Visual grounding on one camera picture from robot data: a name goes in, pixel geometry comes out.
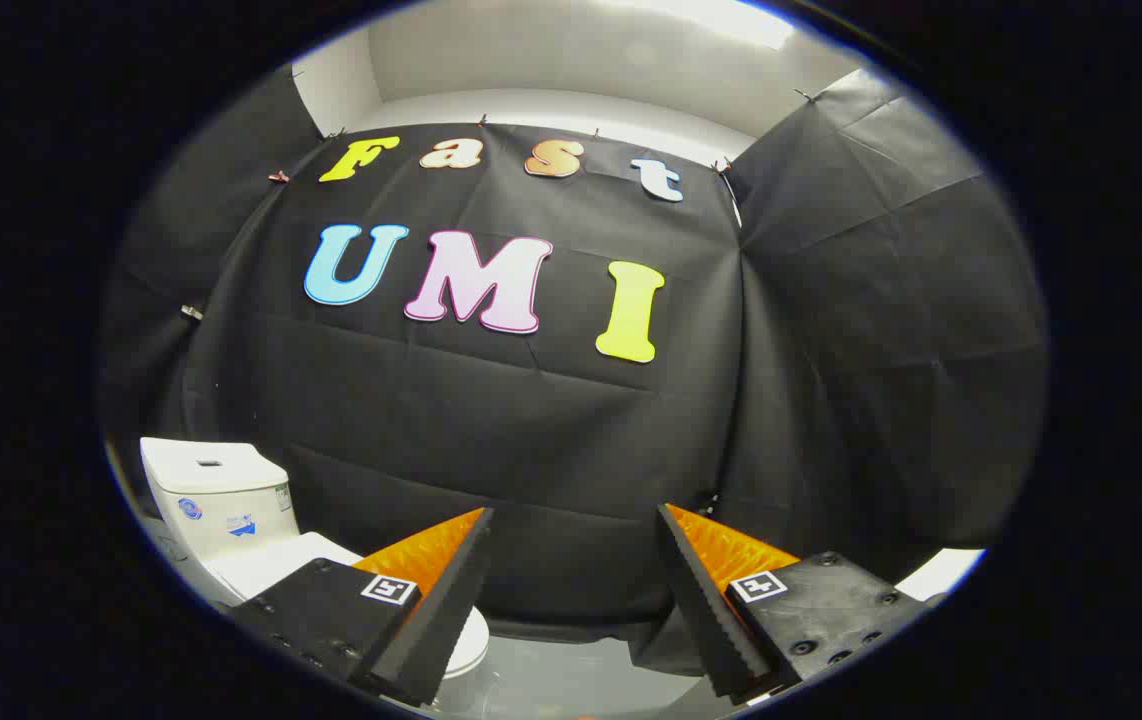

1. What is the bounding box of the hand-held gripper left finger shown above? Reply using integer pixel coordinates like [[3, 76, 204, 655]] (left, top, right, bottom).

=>
[[229, 506, 495, 708]]

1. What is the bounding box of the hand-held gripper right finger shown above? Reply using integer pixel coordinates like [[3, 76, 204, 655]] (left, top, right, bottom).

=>
[[656, 503, 932, 701]]

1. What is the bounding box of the white toilet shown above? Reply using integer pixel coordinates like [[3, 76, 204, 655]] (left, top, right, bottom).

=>
[[139, 436, 492, 691]]

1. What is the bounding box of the black backdrop cloth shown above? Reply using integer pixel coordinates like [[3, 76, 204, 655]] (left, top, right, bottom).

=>
[[99, 65, 1047, 676]]

